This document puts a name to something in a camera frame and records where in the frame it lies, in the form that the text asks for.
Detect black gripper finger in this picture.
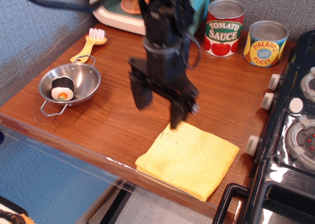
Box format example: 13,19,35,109
170,102,190,129
131,79,153,110

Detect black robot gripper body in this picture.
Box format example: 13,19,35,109
128,40,198,114

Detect yellow towel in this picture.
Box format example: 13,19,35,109
135,122,240,202

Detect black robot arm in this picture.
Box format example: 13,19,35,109
128,0,200,129

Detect yellow dish brush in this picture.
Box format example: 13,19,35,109
70,28,107,63

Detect orange toy plate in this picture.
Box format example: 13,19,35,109
120,0,141,15

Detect teal toy microwave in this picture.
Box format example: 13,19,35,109
93,0,210,35

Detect grey stove knob front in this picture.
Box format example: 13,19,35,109
246,135,260,156

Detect grey stove knob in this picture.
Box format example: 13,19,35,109
268,74,281,91
261,93,274,111
246,135,260,156

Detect toy sushi roll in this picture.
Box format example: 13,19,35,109
51,77,74,101

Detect tomato sauce can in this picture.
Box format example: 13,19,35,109
204,0,246,57

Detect grey stove knob middle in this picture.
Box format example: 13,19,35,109
261,93,274,111

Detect grey stove knob rear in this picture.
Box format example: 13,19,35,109
268,74,281,91

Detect pineapple slices can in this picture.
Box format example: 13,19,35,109
243,20,289,67

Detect black toy stove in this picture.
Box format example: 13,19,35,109
213,31,315,224

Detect orange black object corner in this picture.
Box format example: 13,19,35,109
0,196,34,224

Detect steel bowl with handles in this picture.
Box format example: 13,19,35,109
38,55,101,117

